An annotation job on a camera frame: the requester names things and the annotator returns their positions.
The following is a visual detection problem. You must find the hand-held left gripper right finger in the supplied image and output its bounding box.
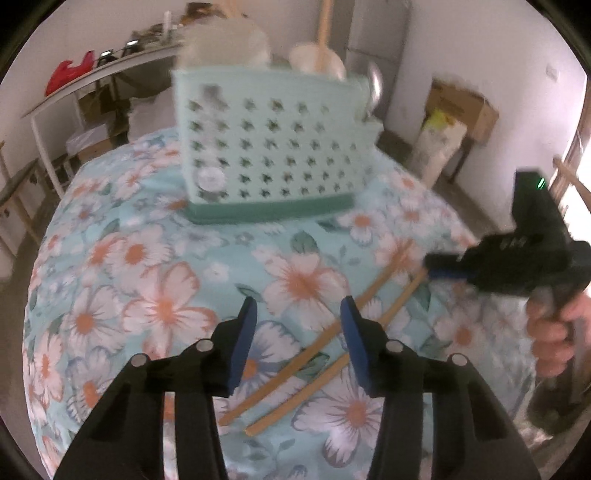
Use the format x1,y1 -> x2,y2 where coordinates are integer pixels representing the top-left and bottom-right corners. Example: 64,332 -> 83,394
340,295 -> 542,480

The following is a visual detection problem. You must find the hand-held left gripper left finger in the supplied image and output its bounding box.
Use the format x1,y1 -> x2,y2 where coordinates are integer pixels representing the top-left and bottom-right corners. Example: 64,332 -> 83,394
54,296 -> 258,480

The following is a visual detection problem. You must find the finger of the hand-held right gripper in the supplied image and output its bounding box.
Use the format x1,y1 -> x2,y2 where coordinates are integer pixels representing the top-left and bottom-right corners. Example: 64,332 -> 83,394
422,252 -> 478,282

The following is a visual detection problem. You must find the wooden chopstick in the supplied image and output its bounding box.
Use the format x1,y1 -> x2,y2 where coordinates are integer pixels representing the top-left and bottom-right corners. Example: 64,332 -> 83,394
245,271 -> 428,438
315,0 -> 336,49
218,240 -> 415,426

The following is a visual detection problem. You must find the metal spoon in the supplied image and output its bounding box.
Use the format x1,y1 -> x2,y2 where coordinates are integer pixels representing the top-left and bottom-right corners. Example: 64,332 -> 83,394
367,62 -> 385,109

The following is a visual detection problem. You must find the green star-hole utensil basket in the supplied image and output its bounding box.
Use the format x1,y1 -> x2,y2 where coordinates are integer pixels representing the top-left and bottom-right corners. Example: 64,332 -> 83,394
170,65 -> 384,225

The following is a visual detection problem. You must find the beige plastic ladle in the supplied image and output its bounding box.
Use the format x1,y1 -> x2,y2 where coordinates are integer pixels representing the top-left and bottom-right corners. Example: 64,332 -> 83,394
287,41 -> 348,81

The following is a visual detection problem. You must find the beige rice paddle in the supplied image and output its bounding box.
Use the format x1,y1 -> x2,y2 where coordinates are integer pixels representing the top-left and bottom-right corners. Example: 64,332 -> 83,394
178,16 -> 272,70

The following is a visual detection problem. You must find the person's right hand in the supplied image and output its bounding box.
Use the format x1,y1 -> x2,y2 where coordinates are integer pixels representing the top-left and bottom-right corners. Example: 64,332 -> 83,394
526,287 -> 591,380

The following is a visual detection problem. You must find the wooden rod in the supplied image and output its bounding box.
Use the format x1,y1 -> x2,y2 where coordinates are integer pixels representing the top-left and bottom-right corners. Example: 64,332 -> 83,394
553,157 -> 591,208

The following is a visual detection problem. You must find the floral blue blanket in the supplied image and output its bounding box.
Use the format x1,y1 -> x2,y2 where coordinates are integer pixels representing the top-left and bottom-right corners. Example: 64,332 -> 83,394
23,127 -> 541,480

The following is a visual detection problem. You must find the white rice sack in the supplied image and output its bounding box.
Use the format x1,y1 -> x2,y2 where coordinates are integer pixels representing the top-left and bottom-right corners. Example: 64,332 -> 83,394
412,113 -> 468,185

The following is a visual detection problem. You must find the large cardboard box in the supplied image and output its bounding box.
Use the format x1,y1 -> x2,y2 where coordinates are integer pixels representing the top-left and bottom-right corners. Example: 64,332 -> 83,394
427,79 -> 500,141

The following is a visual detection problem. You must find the small cardboard box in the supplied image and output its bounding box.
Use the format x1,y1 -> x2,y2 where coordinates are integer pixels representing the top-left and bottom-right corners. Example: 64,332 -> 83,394
78,143 -> 116,165

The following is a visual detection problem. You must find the grey refrigerator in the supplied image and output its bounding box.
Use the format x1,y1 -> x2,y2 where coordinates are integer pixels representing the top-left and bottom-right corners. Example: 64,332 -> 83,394
346,0 -> 411,127

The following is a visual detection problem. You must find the white pillow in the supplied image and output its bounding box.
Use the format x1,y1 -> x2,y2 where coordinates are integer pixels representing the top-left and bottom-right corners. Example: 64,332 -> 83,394
128,92 -> 178,141

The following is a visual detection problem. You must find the plastic-wrapped box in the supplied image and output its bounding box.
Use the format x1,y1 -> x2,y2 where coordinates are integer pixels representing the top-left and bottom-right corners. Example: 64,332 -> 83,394
66,124 -> 112,151

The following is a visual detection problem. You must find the wooden chair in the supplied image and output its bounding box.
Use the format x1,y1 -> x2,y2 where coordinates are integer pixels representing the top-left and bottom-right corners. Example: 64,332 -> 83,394
0,141 -> 44,257

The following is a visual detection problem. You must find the red plastic bag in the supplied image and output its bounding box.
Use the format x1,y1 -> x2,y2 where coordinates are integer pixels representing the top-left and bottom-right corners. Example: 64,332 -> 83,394
45,50 -> 96,97

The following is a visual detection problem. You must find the white metal-frame table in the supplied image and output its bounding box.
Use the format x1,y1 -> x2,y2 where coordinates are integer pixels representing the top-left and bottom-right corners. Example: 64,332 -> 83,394
21,41 -> 185,200

